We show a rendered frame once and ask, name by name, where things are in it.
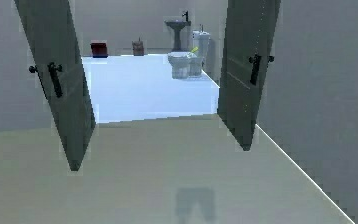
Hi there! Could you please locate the white toilet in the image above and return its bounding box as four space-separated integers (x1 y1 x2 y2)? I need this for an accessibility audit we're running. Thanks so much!
167 30 212 80

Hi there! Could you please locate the red box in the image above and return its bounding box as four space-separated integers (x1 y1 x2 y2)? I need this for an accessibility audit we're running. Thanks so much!
89 40 109 59

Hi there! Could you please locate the grey pedestal sink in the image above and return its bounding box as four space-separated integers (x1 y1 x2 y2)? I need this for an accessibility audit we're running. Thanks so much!
164 19 192 52

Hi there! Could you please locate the dark green room door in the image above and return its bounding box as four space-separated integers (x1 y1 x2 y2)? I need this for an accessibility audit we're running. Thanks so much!
217 0 282 152
14 0 97 172

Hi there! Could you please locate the black door handle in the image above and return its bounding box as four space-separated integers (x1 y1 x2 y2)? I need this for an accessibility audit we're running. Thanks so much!
248 53 275 86
28 61 64 99

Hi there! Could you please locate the brown bag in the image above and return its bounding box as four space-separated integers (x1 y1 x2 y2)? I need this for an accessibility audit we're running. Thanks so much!
131 37 145 57

